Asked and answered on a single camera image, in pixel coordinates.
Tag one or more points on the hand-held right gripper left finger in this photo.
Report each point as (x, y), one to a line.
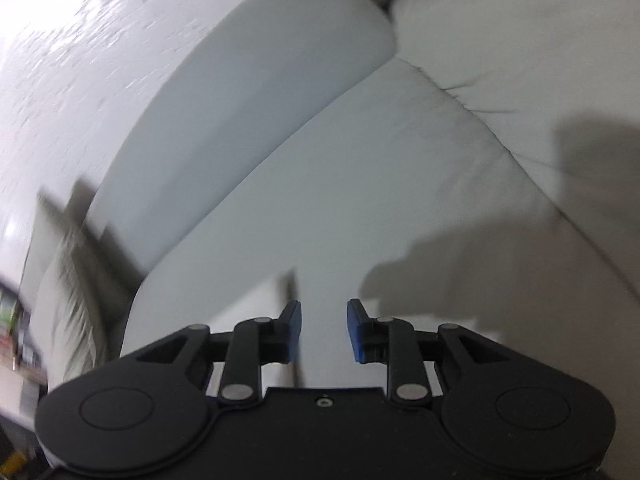
(295, 331)

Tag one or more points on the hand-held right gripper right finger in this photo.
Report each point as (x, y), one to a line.
(354, 332)

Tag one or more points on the grey bedsheet mattress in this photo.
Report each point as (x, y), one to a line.
(400, 185)

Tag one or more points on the grey padded headboard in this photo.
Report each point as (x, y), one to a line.
(250, 110)

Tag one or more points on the off-white pillow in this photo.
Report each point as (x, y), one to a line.
(65, 305)

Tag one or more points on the blurred cluttered shelf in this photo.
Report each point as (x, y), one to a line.
(12, 325)

